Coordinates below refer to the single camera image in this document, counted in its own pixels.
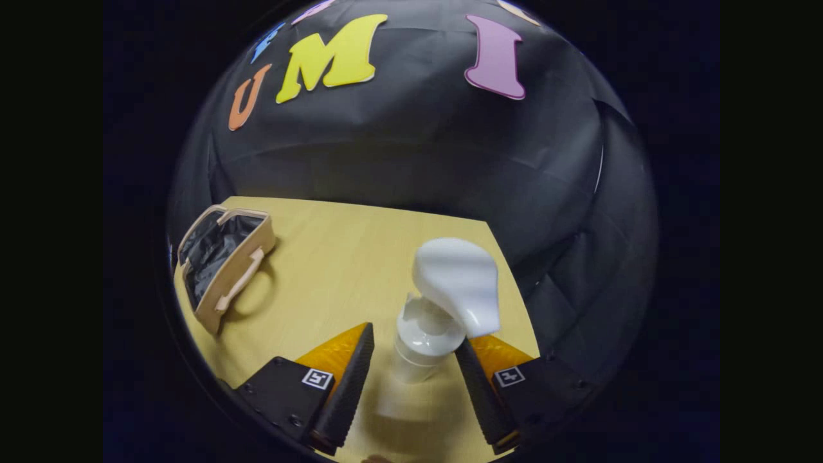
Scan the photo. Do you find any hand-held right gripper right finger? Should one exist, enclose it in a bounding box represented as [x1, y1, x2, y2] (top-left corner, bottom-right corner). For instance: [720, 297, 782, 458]
[455, 333, 592, 455]

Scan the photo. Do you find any white pump bottle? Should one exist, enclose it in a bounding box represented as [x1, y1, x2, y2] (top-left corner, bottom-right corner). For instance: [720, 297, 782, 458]
[376, 237, 502, 422]

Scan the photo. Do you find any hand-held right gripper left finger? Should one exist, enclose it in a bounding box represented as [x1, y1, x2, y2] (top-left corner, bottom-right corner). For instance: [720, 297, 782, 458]
[235, 322, 375, 455]

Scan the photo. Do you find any beige suitcase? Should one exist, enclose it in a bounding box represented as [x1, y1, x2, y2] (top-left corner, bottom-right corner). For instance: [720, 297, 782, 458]
[176, 204, 278, 336]

